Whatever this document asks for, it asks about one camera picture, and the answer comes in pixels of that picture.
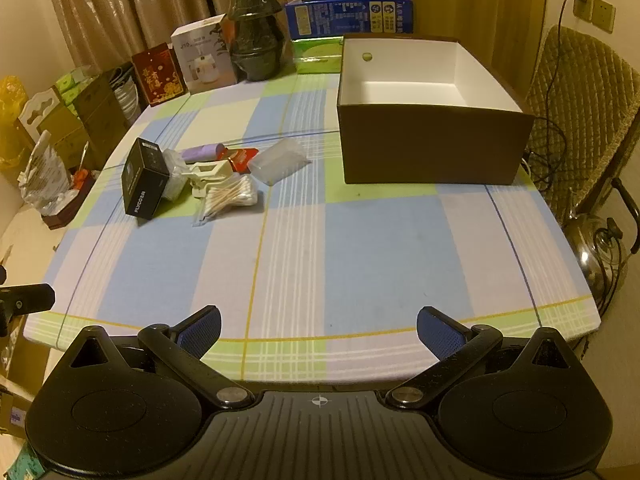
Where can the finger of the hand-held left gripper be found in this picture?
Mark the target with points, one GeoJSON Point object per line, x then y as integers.
{"type": "Point", "coordinates": [25, 296]}

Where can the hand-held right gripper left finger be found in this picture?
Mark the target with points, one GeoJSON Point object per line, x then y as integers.
{"type": "Point", "coordinates": [200, 332]}

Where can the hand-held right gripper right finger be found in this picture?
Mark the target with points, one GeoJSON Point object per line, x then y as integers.
{"type": "Point", "coordinates": [440, 332]}

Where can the cotton swabs pack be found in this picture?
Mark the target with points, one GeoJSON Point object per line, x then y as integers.
{"type": "Point", "coordinates": [227, 200]}

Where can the white hair clip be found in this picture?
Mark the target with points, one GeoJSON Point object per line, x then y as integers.
{"type": "Point", "coordinates": [210, 172]}

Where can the small black box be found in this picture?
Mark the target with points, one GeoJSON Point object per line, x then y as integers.
{"type": "Point", "coordinates": [142, 180]}

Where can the purple tube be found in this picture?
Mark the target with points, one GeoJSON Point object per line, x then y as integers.
{"type": "Point", "coordinates": [202, 152]}

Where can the red snack packet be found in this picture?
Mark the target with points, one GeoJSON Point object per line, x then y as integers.
{"type": "Point", "coordinates": [242, 157]}

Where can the brown storage box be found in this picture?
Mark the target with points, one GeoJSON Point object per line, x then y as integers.
{"type": "Point", "coordinates": [430, 145]}

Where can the clear plastic box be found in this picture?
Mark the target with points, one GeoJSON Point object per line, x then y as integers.
{"type": "Point", "coordinates": [280, 162]}

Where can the dark red wooden tray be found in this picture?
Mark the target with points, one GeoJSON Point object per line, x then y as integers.
{"type": "Point", "coordinates": [65, 212]}

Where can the clear plastic bag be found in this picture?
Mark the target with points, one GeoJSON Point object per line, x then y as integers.
{"type": "Point", "coordinates": [45, 175]}

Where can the checked tablecloth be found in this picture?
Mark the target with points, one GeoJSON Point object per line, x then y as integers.
{"type": "Point", "coordinates": [350, 240]}

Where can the small orange object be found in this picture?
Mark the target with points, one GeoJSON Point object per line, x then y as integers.
{"type": "Point", "coordinates": [82, 179]}

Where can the white plastic packet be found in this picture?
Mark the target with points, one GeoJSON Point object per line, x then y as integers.
{"type": "Point", "coordinates": [176, 170]}

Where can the steel kettle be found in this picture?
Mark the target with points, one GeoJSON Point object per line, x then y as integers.
{"type": "Point", "coordinates": [585, 245]}

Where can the cardboard box with white insert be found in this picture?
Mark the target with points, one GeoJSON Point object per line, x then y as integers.
{"type": "Point", "coordinates": [55, 125]}

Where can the yellow plastic bag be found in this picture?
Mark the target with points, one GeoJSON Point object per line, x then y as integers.
{"type": "Point", "coordinates": [10, 110]}

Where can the dark brown cardboard box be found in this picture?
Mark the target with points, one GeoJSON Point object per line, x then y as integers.
{"type": "Point", "coordinates": [100, 105]}

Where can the green tissue packets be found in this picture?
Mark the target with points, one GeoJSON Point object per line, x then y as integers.
{"type": "Point", "coordinates": [72, 82]}

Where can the stack of bowls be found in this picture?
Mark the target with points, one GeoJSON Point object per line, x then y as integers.
{"type": "Point", "coordinates": [126, 95]}

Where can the red gold-printed box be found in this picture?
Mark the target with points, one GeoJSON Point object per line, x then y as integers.
{"type": "Point", "coordinates": [160, 75]}

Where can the white humidifier box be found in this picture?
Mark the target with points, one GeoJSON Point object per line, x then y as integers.
{"type": "Point", "coordinates": [200, 60]}

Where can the green tissue pack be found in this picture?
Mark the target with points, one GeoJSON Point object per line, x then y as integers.
{"type": "Point", "coordinates": [315, 55]}

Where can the dark wrapped jar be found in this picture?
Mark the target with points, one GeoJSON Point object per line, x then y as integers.
{"type": "Point", "coordinates": [256, 35]}

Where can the beige curtain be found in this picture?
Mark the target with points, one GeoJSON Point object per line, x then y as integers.
{"type": "Point", "coordinates": [125, 5]}

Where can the blue carton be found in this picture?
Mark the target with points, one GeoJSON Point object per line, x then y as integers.
{"type": "Point", "coordinates": [345, 15]}

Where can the beige wall socket with plug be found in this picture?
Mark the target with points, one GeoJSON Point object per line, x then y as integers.
{"type": "Point", "coordinates": [585, 7]}

